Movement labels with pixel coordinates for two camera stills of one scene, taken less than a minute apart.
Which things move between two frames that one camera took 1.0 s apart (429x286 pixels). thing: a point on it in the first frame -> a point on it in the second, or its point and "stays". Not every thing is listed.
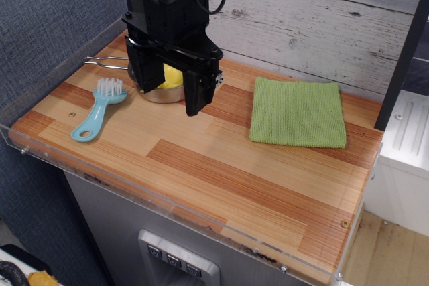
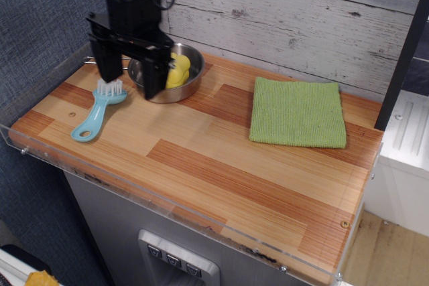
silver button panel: (165, 262) stays
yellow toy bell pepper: (173, 78) stays
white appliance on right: (399, 190) stays
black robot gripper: (173, 28) -> (133, 21)
